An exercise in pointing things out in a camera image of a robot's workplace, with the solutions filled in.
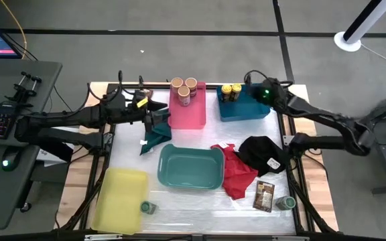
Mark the teal plastic bin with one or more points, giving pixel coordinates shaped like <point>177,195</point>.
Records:
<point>193,167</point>

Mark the black frame clamp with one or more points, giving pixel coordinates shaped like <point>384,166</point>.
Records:
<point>141,81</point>

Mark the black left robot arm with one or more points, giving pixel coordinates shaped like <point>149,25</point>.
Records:
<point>62,117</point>

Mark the yellow plastic tray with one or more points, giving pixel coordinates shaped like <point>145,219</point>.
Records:
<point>119,201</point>

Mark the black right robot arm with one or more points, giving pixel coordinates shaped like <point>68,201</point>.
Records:
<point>327,118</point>

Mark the red cloth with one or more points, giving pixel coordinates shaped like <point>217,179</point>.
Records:
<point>236,177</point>

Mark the brown spice packet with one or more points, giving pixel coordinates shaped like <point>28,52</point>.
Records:
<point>147,92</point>
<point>264,197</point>

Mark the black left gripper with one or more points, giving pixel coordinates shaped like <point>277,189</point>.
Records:
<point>137,112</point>

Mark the dark green cloth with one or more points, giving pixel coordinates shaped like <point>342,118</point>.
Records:
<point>157,137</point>

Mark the blue plastic tray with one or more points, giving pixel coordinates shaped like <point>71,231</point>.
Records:
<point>243,108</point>

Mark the black computer mouse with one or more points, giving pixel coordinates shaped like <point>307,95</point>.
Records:
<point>10,157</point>

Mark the pink plastic tray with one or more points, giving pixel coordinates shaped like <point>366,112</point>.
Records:
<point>189,117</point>

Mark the black aluminium table frame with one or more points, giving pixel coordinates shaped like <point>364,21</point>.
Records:
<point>161,86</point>

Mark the green-lid spice jar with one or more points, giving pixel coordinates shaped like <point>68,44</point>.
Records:
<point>285,203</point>
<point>147,207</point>

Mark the white tower fan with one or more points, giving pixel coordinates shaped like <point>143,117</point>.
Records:
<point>347,43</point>

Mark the black clamp stand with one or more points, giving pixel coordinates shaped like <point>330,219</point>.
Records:
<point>22,90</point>

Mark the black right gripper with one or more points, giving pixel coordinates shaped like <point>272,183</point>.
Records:
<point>268,95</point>

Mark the black cloth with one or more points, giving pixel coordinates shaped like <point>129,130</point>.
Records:
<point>256,154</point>

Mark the white table cover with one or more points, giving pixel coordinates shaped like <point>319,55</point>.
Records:
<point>196,214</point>

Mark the white paper box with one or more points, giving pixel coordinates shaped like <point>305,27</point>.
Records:
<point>50,157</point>

